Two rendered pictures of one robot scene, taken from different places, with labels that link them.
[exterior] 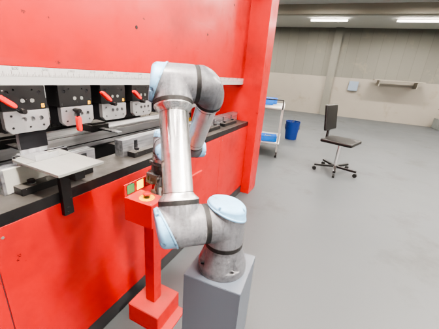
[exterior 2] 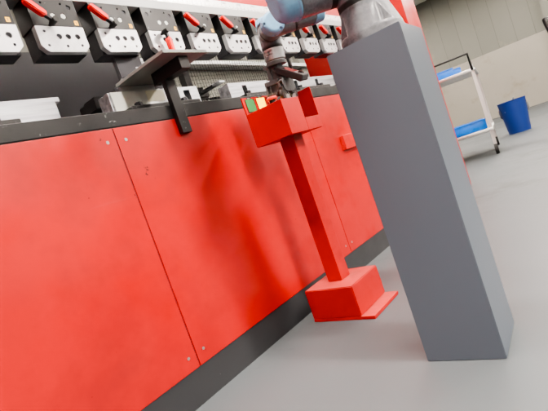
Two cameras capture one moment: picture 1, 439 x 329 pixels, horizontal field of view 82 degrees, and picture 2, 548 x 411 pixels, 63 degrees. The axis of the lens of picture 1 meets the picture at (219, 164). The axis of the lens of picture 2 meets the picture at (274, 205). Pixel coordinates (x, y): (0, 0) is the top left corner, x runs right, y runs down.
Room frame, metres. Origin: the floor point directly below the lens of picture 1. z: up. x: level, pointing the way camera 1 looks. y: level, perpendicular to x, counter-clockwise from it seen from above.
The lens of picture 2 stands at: (-0.48, 0.02, 0.56)
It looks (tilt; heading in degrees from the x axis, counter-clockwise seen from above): 4 degrees down; 16
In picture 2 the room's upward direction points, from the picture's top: 19 degrees counter-clockwise
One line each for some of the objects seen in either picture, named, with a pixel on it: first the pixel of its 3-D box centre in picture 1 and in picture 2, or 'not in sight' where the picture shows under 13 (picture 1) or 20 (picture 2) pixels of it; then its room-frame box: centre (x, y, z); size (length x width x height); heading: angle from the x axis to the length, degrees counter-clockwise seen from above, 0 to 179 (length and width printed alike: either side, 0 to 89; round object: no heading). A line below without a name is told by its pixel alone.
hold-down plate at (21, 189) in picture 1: (57, 178); (165, 108); (0.96, 0.67, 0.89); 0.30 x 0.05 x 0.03; 156
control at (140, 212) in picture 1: (151, 198); (282, 112); (1.10, 0.32, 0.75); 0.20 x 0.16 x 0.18; 156
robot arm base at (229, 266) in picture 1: (223, 251); (368, 21); (0.66, -0.03, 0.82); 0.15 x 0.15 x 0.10
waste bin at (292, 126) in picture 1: (292, 128); (514, 114); (6.09, -1.68, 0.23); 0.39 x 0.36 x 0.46; 159
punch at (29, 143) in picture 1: (32, 140); (130, 71); (0.95, 0.74, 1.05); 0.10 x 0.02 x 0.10; 156
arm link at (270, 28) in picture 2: (168, 149); (276, 24); (1.05, 0.23, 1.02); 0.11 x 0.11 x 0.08; 19
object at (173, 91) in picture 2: (69, 190); (179, 97); (0.87, 0.57, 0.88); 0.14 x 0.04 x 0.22; 66
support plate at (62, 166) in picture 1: (59, 161); (161, 68); (0.89, 0.60, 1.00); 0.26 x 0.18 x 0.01; 66
